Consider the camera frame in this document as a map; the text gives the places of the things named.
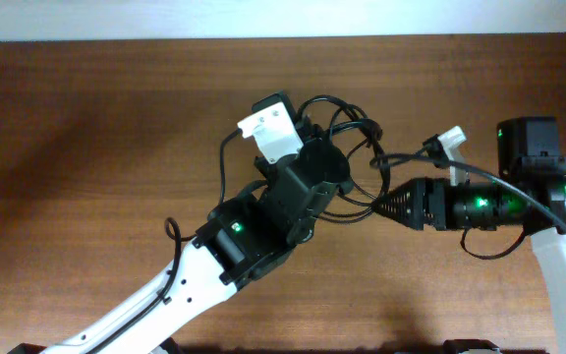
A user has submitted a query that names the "black cable gold plug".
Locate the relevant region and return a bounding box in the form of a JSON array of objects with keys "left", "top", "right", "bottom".
[{"left": 329, "top": 118, "right": 390, "bottom": 198}]

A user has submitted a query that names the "black cable silver plug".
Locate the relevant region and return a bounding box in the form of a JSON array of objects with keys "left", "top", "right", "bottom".
[{"left": 318, "top": 180, "right": 384, "bottom": 225}]

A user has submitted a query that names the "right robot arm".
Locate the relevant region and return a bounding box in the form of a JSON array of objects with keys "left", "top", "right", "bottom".
[{"left": 370, "top": 117, "right": 566, "bottom": 353}]

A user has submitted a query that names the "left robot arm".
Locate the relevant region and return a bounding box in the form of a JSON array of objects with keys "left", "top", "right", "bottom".
[{"left": 14, "top": 114, "right": 353, "bottom": 353}]

